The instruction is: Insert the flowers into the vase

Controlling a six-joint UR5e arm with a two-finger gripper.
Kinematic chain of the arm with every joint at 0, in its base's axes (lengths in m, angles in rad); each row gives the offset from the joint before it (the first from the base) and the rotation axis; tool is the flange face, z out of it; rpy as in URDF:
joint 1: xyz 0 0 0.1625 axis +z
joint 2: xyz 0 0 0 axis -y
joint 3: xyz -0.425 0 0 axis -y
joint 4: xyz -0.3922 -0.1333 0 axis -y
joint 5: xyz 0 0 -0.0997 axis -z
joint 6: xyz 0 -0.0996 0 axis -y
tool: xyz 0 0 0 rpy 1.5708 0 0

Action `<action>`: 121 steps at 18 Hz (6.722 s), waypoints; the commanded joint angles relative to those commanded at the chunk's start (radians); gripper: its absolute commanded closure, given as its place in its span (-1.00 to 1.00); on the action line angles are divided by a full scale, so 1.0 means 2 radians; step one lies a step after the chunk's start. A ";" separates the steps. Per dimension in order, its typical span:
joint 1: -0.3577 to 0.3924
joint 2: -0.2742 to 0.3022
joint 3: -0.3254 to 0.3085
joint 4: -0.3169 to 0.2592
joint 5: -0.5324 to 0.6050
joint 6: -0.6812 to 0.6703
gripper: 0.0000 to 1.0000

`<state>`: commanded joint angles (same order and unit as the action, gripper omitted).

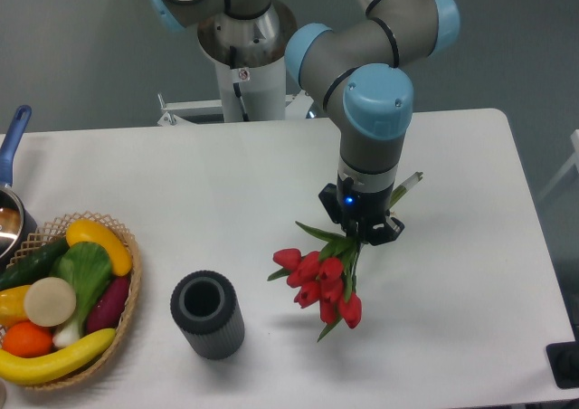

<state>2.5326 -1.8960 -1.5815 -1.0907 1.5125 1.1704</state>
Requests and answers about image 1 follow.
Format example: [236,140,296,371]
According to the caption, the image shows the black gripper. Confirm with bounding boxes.
[318,177,405,245]

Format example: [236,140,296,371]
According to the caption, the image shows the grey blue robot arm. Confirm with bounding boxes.
[150,0,460,245]

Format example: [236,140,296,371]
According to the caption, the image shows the yellow pepper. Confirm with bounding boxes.
[0,285,31,328]

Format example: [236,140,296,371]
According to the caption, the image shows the orange fruit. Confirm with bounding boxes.
[3,321,52,358]

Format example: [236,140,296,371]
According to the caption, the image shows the blue handled saucepan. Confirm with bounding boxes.
[1,105,37,271]

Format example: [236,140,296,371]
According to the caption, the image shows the green bok choy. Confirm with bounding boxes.
[51,242,112,349]

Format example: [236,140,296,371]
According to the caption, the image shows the woven wicker basket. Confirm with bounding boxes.
[1,212,142,390]

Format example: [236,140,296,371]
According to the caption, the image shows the black device at edge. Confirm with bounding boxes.
[546,341,578,389]

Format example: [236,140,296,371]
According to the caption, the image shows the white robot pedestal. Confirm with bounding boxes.
[197,0,297,122]

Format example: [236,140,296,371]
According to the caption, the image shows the red tulip bouquet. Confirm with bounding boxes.
[268,222,370,340]

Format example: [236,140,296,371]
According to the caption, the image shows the beige round disc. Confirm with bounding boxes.
[24,277,76,328]

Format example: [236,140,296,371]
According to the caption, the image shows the white metal frame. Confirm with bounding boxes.
[157,90,324,127]

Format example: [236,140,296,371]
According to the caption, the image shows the green cucumber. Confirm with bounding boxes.
[1,238,69,290]

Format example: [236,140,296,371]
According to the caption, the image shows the purple sweet potato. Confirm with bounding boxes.
[85,277,130,334]

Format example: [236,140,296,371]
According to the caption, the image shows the dark grey ribbed vase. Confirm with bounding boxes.
[170,270,245,360]

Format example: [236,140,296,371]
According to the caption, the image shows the yellow banana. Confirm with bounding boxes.
[1,328,117,385]

